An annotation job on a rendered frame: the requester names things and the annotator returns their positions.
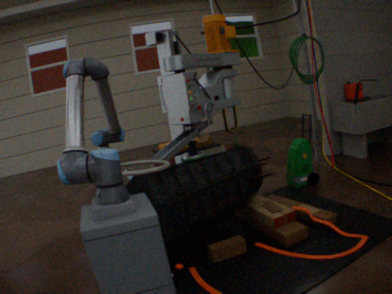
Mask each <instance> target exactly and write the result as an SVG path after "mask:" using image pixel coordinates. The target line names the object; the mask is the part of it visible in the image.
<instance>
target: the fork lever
mask: <svg viewBox="0 0 392 294"><path fill-rule="evenodd" d="M207 126H208V124H207V120H205V121H203V122H201V121H199V122H195V123H194V125H193V129H195V128H196V129H195V130H194V131H193V132H191V133H190V134H189V136H188V137H187V138H186V135H185V131H184V132H181V133H180V135H179V136H177V137H176V138H175V139H173V140H172V141H171V142H170V143H169V144H167V145H166V147H164V148H163V149H162V150H161V151H159V152H158V153H157V154H155V155H154V156H153V157H152V158H151V160H153V159H161V160H167V161H168V160H169V159H170V158H172V157H173V156H174V155H175V154H176V153H177V152H179V151H180V150H181V149H182V148H183V147H185V146H186V145H187V144H188V143H189V142H190V141H191V140H193V139H194V138H195V137H196V136H197V135H198V133H200V132H201V131H202V130H203V129H204V128H206V127H207ZM182 139H183V140H182Z"/></svg>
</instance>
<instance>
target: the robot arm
mask: <svg viewBox="0 0 392 294"><path fill-rule="evenodd" d="M88 76H90V77H91V80H92V81H94V82H95V84H96V89H97V92H98V94H99V95H98V97H99V99H100V102H101V107H102V110H103V114H104V116H105V120H106V124H107V126H108V129H109V130H107V129H97V130H95V133H94V134H92V136H91V142H92V143H93V144H94V145H97V148H98V149H95V150H92V151H90V155H88V151H87V150H86V149H85V140H84V123H85V122H84V89H85V84H84V81H85V77H88ZM108 76H109V70H108V68H107V66H106V64H104V63H103V62H102V61H101V60H99V59H97V58H94V57H85V58H79V59H76V60H69V61H67V62H66V63H65V65H64V79H65V80H66V81H67V85H66V91H67V96H66V114H65V128H66V149H65V150H64V151H63V158H59V159H58V160H57V173H58V176H59V178H60V179H61V181H62V182H63V184H65V185H80V184H86V183H87V184H91V183H96V196H95V204H96V205H101V206H105V205H115V204H120V203H123V202H127V201H128V200H129V199H130V197H129V192H128V191H127V189H126V187H125V185H124V183H123V174H122V168H121V163H120V157H119V152H118V151H117V150H116V149H110V148H109V144H110V143H116V142H123V141H124V139H125V135H124V129H122V128H121V126H120V124H119V119H118V116H117V114H116V107H115V104H114V102H113V95H112V92H111V89H110V87H109V86H110V85H109V80H108V78H107V77H108Z"/></svg>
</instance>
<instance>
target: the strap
mask: <svg viewBox="0 0 392 294"><path fill-rule="evenodd" d="M293 208H295V209H299V210H301V211H302V210H304V211H306V212H307V213H308V214H309V215H310V217H311V219H313V220H314V221H317V222H321V223H323V224H327V225H329V226H331V227H332V228H334V230H336V231H338V233H340V234H341V235H345V236H349V237H360V238H361V241H360V242H359V243H358V245H356V246H355V247H353V248H352V249H350V250H346V251H345V252H344V253H336V254H335V255H328V256H324V255H323V256H318V255H317V256H313V255H311V256H310V255H307V254H306V255H304V254H298V253H291V252H287V251H284V250H278V249H277V248H276V249H275V248H273V247H268V246H267V245H266V244H261V243H256V244H255V245H256V246H260V247H263V248H264V249H268V250H270V251H274V252H276V253H281V254H286V255H288V256H289V255H291V256H297V257H303V258H309V259H311V258H313V259H329V258H336V257H340V256H344V255H346V254H349V253H352V252H354V251H356V250H358V249H359V248H360V247H362V246H363V244H364V242H365V241H366V240H367V238H368V237H366V236H367V235H358V234H348V233H345V232H343V231H341V230H339V229H338V228H337V227H335V225H333V224H331V223H330V222H328V221H324V220H322V219H321V220H319V219H318V218H316V217H313V216H312V213H310V210H309V209H307V208H303V207H296V206H295V207H293ZM188 269H189V270H190V272H191V274H192V276H193V277H194V278H195V280H196V281H198V283H199V284H201V285H202V287H204V288H205V289H206V290H208V291H209V292H212V294H222V292H218V291H217V290H216V289H214V288H213V287H212V286H209V285H208V284H207V283H206V282H205V281H204V280H203V279H202V278H201V277H200V276H199V274H198V272H197V270H196V269H195V268H194V267H190V268H188Z"/></svg>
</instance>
